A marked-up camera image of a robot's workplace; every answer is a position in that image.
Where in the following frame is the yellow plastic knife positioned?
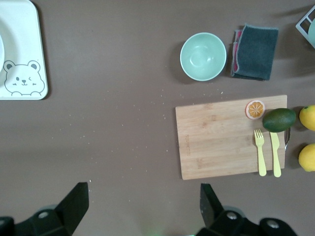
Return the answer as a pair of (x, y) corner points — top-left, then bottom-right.
(270, 132), (282, 178)

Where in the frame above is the grey folded cloth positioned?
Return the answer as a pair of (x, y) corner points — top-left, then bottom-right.
(230, 23), (279, 81)

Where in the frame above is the wooden cutting board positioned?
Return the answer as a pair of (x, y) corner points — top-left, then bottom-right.
(175, 94), (291, 181)

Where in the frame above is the white wire rack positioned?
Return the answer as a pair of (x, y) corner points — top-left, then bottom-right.
(295, 3), (315, 41)

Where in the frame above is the orange slice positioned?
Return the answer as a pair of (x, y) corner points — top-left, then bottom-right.
(245, 99), (266, 120)

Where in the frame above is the yellow lemon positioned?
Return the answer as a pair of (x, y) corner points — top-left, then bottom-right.
(299, 105), (315, 131)
(298, 144), (315, 172)

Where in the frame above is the mint green bowl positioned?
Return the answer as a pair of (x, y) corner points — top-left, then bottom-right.
(180, 32), (227, 82)

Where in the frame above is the yellow plastic fork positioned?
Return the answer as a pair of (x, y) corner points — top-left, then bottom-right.
(253, 129), (267, 177)

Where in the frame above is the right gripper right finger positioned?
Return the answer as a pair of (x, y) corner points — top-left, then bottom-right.
(196, 183), (261, 236)

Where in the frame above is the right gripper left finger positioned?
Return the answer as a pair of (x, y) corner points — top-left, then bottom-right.
(14, 181), (90, 236)

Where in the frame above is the pale green cup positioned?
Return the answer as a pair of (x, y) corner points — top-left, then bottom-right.
(307, 18), (315, 49)

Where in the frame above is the green avocado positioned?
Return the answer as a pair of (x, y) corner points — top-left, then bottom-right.
(262, 108), (297, 133)

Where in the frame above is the cream bear print tray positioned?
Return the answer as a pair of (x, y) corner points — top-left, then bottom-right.
(0, 0), (49, 101)

